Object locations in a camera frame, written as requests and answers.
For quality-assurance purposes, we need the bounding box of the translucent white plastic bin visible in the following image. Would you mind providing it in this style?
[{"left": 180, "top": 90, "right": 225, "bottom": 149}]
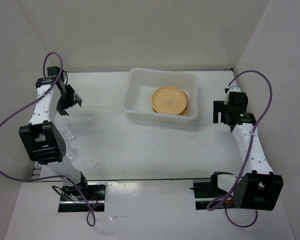
[{"left": 121, "top": 68, "right": 199, "bottom": 125}]

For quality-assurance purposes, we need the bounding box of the tan plate with bear print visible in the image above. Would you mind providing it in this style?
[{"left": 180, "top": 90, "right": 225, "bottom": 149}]
[{"left": 151, "top": 86, "right": 187, "bottom": 115}]

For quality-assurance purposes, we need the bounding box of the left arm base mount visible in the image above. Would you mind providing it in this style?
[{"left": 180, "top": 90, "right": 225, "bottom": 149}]
[{"left": 51, "top": 181, "right": 106, "bottom": 213}]

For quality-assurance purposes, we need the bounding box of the clear plastic cup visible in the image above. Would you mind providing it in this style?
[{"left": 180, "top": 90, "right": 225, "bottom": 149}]
[
  {"left": 55, "top": 119, "right": 76, "bottom": 141},
  {"left": 65, "top": 146, "right": 76, "bottom": 160}
]

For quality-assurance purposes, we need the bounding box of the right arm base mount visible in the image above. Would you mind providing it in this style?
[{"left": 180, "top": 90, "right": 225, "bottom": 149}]
[{"left": 190, "top": 175, "right": 236, "bottom": 210}]

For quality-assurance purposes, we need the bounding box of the left aluminium table rail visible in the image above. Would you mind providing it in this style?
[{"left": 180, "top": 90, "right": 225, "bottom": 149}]
[{"left": 31, "top": 162, "right": 42, "bottom": 180}]

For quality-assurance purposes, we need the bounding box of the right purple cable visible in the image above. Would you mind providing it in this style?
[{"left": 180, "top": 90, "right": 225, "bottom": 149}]
[{"left": 206, "top": 69, "right": 273, "bottom": 228}]

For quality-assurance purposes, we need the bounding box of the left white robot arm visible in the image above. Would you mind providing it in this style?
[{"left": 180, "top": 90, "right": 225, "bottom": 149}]
[{"left": 18, "top": 66, "right": 90, "bottom": 200}]

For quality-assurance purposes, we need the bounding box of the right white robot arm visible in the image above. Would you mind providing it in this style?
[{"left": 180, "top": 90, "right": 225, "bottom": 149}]
[{"left": 209, "top": 86, "right": 284, "bottom": 211}]

